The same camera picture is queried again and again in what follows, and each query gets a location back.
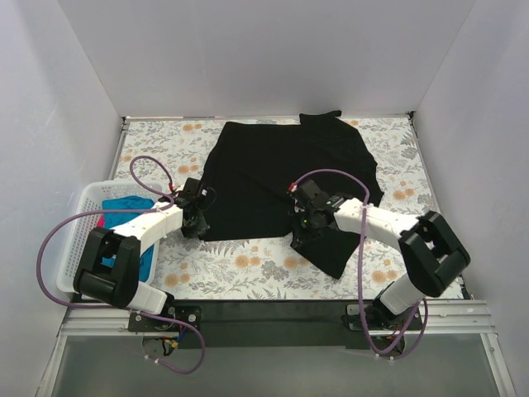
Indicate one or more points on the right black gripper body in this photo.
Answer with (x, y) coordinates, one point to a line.
(302, 231)

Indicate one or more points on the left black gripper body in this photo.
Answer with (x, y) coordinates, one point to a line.
(198, 223)

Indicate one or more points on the black t shirt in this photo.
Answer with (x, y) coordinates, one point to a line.
(252, 165)

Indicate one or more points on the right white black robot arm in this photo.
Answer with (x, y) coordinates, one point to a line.
(432, 254)

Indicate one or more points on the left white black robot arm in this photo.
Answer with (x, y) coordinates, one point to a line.
(109, 267)

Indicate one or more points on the blue t shirt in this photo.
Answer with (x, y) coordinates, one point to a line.
(116, 219)

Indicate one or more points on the white plastic laundry basket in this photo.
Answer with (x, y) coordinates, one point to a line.
(90, 200)

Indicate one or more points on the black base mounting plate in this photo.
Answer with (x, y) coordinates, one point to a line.
(272, 323)

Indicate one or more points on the aluminium frame rail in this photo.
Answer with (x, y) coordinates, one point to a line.
(444, 316)

